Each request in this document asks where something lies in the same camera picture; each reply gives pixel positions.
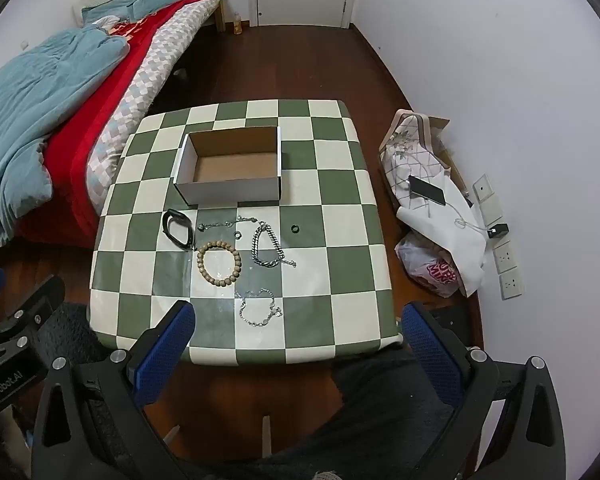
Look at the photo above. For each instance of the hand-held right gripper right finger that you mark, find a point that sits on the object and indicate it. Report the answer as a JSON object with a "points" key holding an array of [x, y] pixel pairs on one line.
{"points": [[430, 355]]}

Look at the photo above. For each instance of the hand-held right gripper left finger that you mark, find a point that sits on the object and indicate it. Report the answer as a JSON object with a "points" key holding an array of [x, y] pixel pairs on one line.
{"points": [[165, 355]]}

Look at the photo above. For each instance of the black wrist band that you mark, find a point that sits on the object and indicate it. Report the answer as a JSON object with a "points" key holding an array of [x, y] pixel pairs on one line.
{"points": [[168, 225]]}

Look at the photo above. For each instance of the white cardboard box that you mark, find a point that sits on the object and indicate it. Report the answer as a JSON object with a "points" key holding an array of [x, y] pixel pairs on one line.
{"points": [[230, 189]]}

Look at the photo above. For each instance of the dark fuzzy cloth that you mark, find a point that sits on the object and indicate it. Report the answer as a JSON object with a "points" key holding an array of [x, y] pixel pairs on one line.
{"points": [[80, 330]]}

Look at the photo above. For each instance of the white table leg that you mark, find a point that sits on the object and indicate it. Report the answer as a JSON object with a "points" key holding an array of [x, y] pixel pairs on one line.
{"points": [[267, 435], [173, 433]]}

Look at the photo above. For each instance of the red print plastic bag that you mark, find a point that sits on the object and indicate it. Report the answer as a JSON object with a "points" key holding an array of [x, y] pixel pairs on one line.
{"points": [[425, 265]]}

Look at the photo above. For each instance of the green checkered tablecloth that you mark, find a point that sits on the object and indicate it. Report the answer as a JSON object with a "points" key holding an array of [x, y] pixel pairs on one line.
{"points": [[330, 260]]}

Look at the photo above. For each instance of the black charger plug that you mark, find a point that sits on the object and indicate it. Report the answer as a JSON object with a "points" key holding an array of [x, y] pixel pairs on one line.
{"points": [[498, 231]]}

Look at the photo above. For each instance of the black smartphone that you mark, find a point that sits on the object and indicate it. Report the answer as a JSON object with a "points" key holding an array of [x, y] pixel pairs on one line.
{"points": [[427, 190]]}

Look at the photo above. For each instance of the large blue blanket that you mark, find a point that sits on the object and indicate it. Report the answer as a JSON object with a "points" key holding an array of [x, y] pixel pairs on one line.
{"points": [[30, 110]]}

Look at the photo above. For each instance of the white patterned tote bag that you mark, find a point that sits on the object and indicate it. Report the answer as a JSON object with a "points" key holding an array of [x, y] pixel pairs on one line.
{"points": [[410, 155]]}

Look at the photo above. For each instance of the brown cardboard piece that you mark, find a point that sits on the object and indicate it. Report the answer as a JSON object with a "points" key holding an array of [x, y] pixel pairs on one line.
{"points": [[440, 124]]}

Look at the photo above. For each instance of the grey slipper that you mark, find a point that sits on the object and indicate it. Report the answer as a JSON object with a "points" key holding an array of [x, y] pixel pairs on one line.
{"points": [[181, 73]]}

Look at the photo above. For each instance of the small plastic bottle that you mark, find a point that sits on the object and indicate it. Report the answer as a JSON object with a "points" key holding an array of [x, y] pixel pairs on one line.
{"points": [[237, 23]]}

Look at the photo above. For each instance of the white wall socket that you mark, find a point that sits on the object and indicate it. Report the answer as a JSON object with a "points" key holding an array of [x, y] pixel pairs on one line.
{"points": [[506, 258], [511, 284]]}

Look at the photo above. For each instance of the blank white wall plate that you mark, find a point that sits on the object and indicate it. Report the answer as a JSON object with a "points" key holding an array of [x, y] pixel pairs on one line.
{"points": [[491, 208]]}

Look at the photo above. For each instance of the wooden bed frame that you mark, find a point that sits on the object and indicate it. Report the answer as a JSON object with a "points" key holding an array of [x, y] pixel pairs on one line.
{"points": [[221, 17]]}

